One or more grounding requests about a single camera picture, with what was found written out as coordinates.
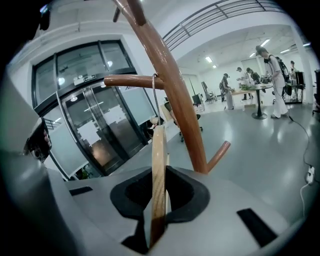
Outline glass double door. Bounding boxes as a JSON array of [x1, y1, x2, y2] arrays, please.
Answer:
[[31, 39, 162, 181]]

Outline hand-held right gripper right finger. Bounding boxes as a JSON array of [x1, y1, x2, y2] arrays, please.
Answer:
[[151, 164, 298, 256]]

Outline black cable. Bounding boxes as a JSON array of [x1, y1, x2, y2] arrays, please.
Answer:
[[286, 114, 314, 165]]

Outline brown wooden coat stand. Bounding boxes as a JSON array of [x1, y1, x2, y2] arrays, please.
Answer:
[[103, 0, 232, 175]]

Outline wooden hanger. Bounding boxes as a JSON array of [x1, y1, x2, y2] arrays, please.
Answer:
[[149, 72, 168, 249]]

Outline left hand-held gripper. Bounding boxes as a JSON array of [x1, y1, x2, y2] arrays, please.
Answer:
[[0, 73, 84, 256]]

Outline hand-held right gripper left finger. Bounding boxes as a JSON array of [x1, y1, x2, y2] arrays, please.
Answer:
[[47, 166, 154, 256]]

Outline round table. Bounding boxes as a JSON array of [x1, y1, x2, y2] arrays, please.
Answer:
[[250, 83, 274, 120]]

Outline white power strip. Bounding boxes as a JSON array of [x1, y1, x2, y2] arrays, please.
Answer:
[[305, 164, 316, 186]]

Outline grey balcony railing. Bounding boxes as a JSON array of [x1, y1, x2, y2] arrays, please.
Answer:
[[161, 0, 285, 52]]

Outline wooden rectangular table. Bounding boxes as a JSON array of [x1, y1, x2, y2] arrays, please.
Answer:
[[230, 88, 259, 111]]

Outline black office chair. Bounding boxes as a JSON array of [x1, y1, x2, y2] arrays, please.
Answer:
[[163, 96, 204, 144]]

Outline white cable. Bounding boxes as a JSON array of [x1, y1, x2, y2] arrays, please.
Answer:
[[299, 183, 313, 219]]

